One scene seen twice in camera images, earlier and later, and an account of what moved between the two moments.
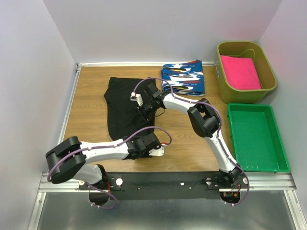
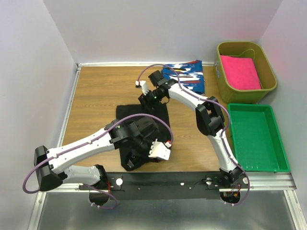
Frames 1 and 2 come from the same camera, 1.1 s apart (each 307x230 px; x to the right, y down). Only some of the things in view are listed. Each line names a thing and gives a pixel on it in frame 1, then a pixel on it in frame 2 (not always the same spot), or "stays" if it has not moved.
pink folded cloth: [241, 73] stays
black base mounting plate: [162, 186] stays
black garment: [124, 119] to [158, 112]
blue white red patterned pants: [187, 78] stays
